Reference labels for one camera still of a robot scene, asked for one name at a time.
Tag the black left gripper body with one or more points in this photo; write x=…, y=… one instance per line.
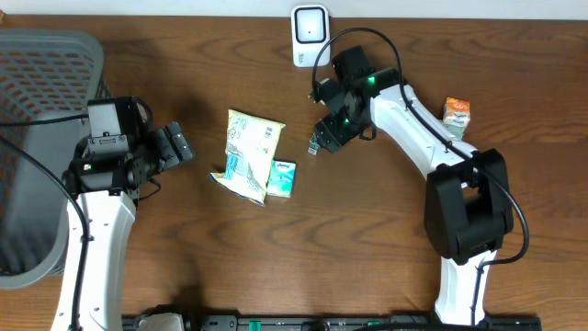
x=165, y=148

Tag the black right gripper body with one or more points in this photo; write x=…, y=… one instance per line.
x=338, y=124

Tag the white snack bag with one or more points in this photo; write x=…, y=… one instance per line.
x=250, y=148

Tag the teal tissue pack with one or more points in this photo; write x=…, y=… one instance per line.
x=281, y=179

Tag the orange tissue pack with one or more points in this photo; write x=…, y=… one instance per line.
x=456, y=112

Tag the mint wet wipes pack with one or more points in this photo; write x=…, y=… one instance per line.
x=458, y=131

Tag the dark green round-logo packet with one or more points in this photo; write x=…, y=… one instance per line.
x=314, y=147

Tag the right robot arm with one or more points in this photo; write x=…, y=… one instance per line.
x=468, y=207

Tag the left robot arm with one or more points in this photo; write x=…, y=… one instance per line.
x=94, y=298

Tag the white barcode scanner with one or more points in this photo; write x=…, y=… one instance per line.
x=310, y=30

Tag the grey plastic mesh basket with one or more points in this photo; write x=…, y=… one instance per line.
x=47, y=78

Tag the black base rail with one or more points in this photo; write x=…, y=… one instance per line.
x=257, y=323

